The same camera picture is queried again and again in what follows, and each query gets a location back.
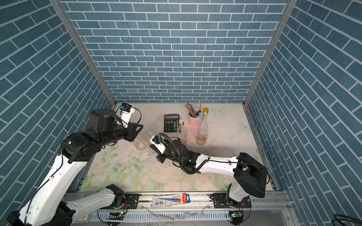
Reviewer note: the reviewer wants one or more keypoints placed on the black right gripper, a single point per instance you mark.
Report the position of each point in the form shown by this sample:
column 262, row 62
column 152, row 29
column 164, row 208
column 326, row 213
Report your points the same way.
column 162, row 157

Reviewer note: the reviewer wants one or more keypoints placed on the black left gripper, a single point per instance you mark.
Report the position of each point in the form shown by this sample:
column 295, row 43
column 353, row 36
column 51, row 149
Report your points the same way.
column 132, row 127

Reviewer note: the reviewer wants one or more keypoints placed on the clear glass bottle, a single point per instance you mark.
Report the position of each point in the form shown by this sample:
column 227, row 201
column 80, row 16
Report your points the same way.
column 142, row 141

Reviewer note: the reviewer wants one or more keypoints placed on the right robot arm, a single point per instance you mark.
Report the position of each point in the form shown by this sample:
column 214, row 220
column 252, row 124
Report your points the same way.
column 250, row 176

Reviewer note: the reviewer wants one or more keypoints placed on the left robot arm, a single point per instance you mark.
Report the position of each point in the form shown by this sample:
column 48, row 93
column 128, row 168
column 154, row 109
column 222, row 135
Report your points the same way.
column 46, row 207

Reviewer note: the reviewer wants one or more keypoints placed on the corked glass bottle red label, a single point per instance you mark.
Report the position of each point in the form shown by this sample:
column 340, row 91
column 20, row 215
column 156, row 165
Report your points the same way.
column 182, row 132

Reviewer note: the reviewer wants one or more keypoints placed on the tall gold-capped glass bottle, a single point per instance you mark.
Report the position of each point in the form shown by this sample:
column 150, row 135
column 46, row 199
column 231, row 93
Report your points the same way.
column 202, row 132

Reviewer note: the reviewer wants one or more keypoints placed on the black desk calculator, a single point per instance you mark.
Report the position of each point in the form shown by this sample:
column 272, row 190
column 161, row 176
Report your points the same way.
column 171, row 123

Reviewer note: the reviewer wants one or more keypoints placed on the pens in bucket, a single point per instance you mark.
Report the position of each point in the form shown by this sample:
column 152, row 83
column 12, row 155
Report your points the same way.
column 193, row 112

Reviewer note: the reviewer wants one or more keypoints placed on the pink metal pen bucket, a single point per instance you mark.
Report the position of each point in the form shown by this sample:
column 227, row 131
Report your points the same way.
column 195, row 121

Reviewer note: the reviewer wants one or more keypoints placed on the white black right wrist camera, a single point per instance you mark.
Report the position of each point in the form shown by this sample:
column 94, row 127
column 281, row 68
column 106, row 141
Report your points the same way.
column 157, row 145

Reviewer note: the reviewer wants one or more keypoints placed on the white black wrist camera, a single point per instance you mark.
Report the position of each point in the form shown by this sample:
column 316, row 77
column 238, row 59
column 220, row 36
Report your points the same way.
column 125, row 112
column 157, row 145

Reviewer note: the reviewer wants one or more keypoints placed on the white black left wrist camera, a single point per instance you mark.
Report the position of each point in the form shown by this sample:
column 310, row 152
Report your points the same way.
column 125, row 112

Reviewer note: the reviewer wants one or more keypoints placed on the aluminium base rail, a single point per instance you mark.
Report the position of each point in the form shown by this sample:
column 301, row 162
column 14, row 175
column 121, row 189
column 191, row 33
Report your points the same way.
column 168, row 208

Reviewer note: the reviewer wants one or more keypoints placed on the aluminium corner post left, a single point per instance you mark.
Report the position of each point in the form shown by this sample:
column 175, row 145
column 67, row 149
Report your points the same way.
column 66, row 21

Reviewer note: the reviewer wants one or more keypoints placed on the aluminium corner post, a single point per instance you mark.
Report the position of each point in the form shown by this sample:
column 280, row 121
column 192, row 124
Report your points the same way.
column 66, row 21
column 274, row 40

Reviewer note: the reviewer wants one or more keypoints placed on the aluminium corner post right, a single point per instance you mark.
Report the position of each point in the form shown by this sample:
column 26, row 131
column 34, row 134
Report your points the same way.
column 274, row 40

